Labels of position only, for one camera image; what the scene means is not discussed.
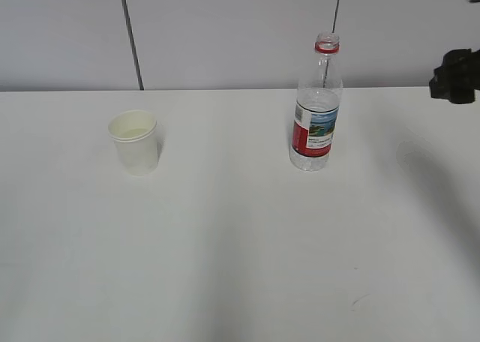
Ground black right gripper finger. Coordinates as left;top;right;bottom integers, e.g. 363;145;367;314
429;49;480;104

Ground clear plastic water bottle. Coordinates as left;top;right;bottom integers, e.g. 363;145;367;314
289;32;343;171

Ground white paper cup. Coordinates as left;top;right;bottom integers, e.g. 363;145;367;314
108;109;159;176

